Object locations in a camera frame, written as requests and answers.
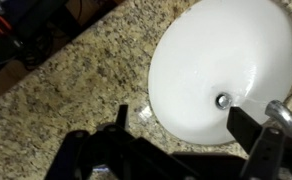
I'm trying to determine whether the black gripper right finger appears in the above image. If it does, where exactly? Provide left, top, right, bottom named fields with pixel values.
left=226, top=106, right=292, bottom=180

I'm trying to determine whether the metal sink drain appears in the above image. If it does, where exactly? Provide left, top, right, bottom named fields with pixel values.
left=215, top=92, right=233, bottom=109

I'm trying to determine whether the chrome faucet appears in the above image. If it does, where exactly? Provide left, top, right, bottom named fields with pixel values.
left=264, top=99, right=292, bottom=140

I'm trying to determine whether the black robot cart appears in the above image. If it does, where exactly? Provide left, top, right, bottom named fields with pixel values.
left=0, top=0, right=70, bottom=81

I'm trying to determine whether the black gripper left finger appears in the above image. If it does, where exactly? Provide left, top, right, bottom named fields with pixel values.
left=45, top=104, right=200, bottom=180

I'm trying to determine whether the white oval sink basin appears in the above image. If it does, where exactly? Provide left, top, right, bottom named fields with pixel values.
left=147, top=0, right=292, bottom=147

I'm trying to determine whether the black orange clamp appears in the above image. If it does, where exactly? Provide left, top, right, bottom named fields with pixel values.
left=0, top=14, right=13, bottom=35

